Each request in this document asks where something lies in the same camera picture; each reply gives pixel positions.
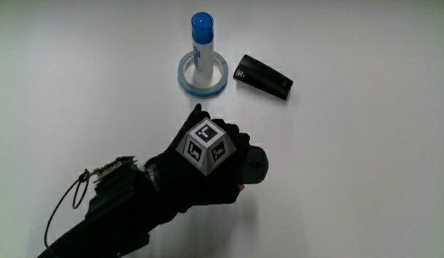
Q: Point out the green circuit board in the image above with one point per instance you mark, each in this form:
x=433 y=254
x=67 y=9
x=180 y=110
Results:
x=112 y=166

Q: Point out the dark grey computer mouse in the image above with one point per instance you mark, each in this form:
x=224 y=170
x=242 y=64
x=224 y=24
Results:
x=257 y=165

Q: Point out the clear blue tape roll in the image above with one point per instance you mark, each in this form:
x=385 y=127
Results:
x=202 y=90

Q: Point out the black rectangular device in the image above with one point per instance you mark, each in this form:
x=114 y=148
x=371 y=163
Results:
x=263 y=76

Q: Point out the person's right forearm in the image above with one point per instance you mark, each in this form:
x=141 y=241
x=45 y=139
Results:
x=114 y=215

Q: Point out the person's right hand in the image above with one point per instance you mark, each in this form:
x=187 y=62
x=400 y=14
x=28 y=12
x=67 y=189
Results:
x=179 y=179

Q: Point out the blue capped glue stick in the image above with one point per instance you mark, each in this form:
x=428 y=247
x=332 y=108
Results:
x=203 y=46

